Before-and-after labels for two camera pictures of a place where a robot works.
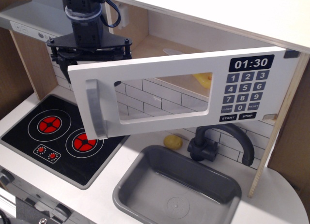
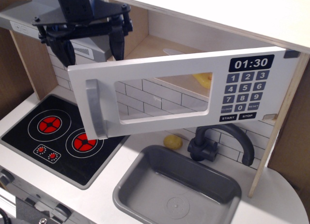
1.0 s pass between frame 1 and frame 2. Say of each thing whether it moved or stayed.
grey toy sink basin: stayed
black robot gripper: moved
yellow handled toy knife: stayed
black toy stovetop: stayed
